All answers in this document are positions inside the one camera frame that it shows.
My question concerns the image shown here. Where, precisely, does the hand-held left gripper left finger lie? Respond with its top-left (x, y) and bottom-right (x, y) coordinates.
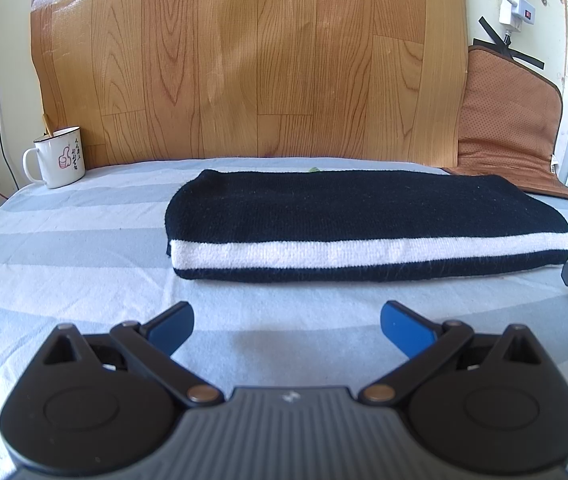
top-left (41, 301), bottom-right (225, 407)

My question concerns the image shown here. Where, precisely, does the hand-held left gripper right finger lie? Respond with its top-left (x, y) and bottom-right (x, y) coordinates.
top-left (359, 300), bottom-right (542, 407)

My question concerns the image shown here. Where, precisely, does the green black white striped sweater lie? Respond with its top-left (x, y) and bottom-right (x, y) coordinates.
top-left (164, 166), bottom-right (568, 283)

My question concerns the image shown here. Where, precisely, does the blue white striped bed sheet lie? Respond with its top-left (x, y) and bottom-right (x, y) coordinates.
top-left (0, 156), bottom-right (568, 480)

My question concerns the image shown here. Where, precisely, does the brown perforated cushion mat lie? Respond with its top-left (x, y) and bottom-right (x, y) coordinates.
top-left (441, 44), bottom-right (568, 204)

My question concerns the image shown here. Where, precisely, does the white enamel mug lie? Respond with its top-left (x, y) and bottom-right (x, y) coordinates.
top-left (22, 125), bottom-right (87, 190)

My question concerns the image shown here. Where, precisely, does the black tape strip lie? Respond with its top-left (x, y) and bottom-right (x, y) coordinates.
top-left (478, 16), bottom-right (513, 54)
top-left (472, 38), bottom-right (545, 71)

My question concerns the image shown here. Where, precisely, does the wood-pattern sheet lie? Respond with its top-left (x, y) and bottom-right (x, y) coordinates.
top-left (30, 0), bottom-right (469, 172)

